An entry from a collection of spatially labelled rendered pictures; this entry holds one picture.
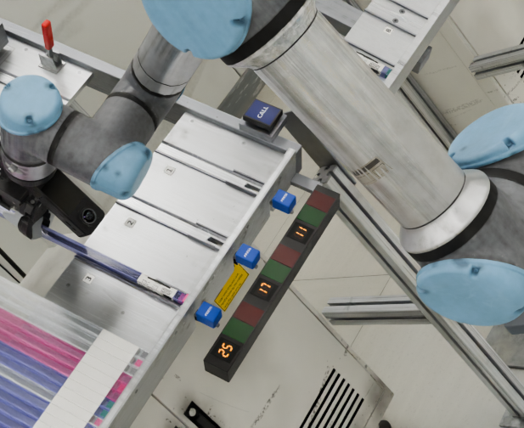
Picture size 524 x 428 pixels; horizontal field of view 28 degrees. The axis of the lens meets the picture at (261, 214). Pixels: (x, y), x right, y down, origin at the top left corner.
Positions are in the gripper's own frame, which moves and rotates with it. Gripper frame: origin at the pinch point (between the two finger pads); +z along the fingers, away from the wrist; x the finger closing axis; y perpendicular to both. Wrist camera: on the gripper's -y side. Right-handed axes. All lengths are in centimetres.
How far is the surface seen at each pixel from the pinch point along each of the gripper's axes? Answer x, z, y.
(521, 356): -46, 40, -80
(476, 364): -33, 27, -71
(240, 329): -0.6, -6.8, -33.0
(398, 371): -42, 67, -64
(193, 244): -9.0, -4.4, -20.2
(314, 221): -21.6, -6.9, -33.6
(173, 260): -5.3, -4.1, -19.2
